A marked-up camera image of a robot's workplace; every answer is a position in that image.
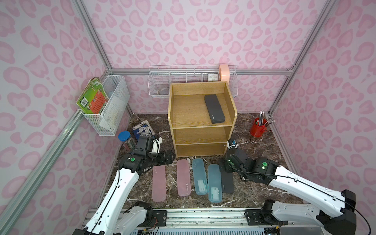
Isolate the black pencil case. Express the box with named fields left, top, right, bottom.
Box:
left=220, top=171, right=235, bottom=193
left=204, top=94, right=225, bottom=124

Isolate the pink pencil case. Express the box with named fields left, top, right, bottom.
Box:
left=177, top=160, right=191, bottom=197
left=152, top=165, right=166, bottom=202

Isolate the teal pencil case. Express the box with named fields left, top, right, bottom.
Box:
left=208, top=164, right=222, bottom=203
left=192, top=158, right=209, bottom=195

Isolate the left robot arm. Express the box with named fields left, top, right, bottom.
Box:
left=73, top=149, right=175, bottom=235

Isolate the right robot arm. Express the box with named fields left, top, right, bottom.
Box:
left=219, top=146, right=357, bottom=235

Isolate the blue-lid pencil tube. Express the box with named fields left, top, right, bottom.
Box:
left=118, top=131, right=136, bottom=152

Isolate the wooden three-tier shelf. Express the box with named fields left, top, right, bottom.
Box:
left=168, top=81, right=238, bottom=158

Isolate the red pen holder cup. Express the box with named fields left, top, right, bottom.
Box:
left=250, top=117, right=267, bottom=138

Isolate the white mesh side basket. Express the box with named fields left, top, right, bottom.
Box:
left=83, top=75, right=130, bottom=137

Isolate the green red book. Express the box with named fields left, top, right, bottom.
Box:
left=76, top=77, right=109, bottom=115

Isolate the small white card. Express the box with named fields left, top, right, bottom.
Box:
left=208, top=73, right=219, bottom=82

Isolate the pink box in basket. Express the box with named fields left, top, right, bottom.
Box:
left=219, top=64, right=230, bottom=85

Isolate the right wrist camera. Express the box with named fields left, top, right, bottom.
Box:
left=227, top=139, right=239, bottom=149

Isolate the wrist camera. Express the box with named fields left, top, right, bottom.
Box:
left=227, top=139, right=239, bottom=149
left=135, top=135, right=162, bottom=159

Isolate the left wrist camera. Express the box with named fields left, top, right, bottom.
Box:
left=135, top=135, right=162, bottom=159

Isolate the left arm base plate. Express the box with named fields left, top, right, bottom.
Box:
left=138, top=210, right=167, bottom=227

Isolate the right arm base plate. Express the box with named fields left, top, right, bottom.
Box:
left=244, top=209, right=288, bottom=226

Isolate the white wire back basket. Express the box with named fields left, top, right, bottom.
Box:
left=147, top=64, right=239, bottom=99

